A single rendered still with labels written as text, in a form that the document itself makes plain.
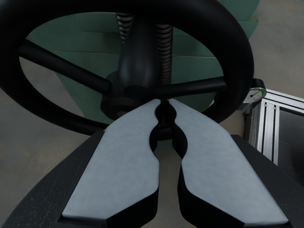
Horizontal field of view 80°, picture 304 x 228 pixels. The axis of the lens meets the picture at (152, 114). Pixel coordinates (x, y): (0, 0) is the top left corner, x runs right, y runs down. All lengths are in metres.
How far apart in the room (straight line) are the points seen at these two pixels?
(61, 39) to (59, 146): 0.81
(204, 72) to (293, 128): 0.72
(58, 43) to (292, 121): 1.04
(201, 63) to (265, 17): 1.63
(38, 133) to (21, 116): 0.17
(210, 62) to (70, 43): 0.31
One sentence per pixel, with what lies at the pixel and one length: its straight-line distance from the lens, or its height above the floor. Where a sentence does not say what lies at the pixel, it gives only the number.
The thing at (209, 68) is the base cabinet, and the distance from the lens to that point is 0.47.
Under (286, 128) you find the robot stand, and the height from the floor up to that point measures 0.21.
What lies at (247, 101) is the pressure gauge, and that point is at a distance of 0.50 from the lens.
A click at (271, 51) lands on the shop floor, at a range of 1.75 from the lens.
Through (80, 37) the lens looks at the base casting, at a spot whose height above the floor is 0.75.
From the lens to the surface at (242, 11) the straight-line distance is 0.39.
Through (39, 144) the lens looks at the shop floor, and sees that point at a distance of 1.22.
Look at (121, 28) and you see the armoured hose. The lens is 0.24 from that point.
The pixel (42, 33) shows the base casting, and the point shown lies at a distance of 0.45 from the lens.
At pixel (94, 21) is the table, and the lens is 0.27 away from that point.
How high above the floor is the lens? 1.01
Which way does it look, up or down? 63 degrees down
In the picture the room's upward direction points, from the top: 3 degrees clockwise
